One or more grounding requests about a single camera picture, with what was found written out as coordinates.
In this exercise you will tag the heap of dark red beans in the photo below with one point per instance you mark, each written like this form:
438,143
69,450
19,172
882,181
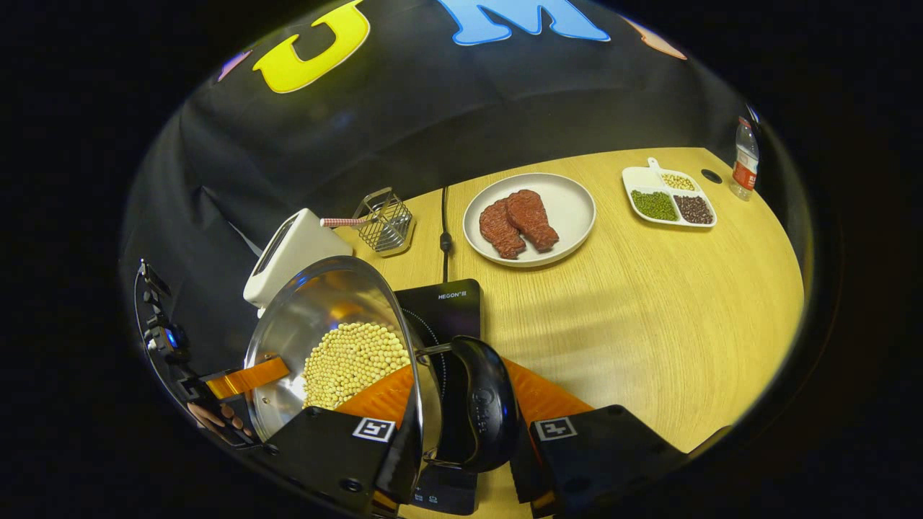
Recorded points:
694,210

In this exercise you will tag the pile of soybeans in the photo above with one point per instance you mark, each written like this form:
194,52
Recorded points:
353,360

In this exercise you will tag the red meat piece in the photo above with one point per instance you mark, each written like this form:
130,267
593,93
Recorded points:
532,218
501,232

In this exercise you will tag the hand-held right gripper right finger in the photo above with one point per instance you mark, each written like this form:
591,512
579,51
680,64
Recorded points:
606,458

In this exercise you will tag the round white plate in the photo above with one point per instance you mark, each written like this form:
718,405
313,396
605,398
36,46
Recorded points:
570,209

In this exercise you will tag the white toaster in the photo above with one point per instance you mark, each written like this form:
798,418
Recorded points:
296,249

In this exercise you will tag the white divided dish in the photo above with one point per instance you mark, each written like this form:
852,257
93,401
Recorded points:
638,178

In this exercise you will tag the heap of green beans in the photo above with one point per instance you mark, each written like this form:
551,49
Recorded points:
654,205

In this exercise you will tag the small heap of yellow beans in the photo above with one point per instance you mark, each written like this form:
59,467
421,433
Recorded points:
678,182

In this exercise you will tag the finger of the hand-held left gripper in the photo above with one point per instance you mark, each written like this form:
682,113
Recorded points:
249,377

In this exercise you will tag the clear water bottle red label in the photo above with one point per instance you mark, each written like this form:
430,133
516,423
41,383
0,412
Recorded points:
745,162

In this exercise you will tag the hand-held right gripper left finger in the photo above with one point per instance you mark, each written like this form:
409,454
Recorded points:
324,454

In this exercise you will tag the black induction cooktop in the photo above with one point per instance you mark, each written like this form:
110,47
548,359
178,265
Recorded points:
447,310

